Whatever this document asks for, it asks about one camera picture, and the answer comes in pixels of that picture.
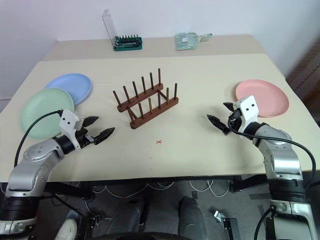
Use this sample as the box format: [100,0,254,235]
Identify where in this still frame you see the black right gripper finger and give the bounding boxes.
[223,101,237,112]
[206,114,230,136]

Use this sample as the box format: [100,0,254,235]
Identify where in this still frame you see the green screwdriver bit set case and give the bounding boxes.
[102,8,144,52]

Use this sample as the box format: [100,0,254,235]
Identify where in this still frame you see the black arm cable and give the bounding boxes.
[14,109,63,168]
[227,117,316,191]

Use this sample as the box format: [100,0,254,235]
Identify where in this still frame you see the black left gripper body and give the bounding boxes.
[75,127,96,149]

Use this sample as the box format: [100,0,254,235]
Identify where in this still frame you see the wooden dish rack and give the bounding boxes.
[112,68,180,130]

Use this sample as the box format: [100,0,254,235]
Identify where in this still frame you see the black table frame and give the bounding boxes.
[0,174,270,201]

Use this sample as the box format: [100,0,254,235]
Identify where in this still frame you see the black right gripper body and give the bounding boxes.
[226,109,245,133]

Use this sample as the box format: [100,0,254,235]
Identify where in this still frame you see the thin white cable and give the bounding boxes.
[82,179,231,201]

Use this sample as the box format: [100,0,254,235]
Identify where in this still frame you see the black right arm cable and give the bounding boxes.
[227,117,316,191]

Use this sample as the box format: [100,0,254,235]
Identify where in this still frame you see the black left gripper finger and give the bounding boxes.
[93,127,116,146]
[82,115,100,128]

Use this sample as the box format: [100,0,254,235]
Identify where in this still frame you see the white shoe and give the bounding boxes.
[54,217,78,240]

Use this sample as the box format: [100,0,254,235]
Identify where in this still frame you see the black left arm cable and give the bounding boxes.
[14,109,63,168]

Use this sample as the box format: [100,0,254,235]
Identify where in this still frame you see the blue plate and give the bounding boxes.
[44,72,93,106]

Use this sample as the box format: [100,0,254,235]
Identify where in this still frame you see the green plate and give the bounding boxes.
[20,87,76,140]

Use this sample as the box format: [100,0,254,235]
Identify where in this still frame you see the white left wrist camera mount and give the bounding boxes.
[59,109,85,150]

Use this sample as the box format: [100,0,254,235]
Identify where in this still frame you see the black metal bracket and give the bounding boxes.
[213,210,238,240]

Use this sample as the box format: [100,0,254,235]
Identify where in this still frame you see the pink-red plate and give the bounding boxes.
[234,79,290,118]

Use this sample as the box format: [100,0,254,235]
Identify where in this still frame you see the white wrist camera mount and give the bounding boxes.
[59,109,85,150]
[234,95,260,137]

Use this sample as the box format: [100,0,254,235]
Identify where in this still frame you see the dark rounded shape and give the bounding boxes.
[113,197,148,236]
[177,196,205,237]

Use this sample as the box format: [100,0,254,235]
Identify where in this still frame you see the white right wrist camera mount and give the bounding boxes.
[234,95,260,137]

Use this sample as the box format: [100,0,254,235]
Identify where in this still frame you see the clear bag with green item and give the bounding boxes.
[174,31,213,52]

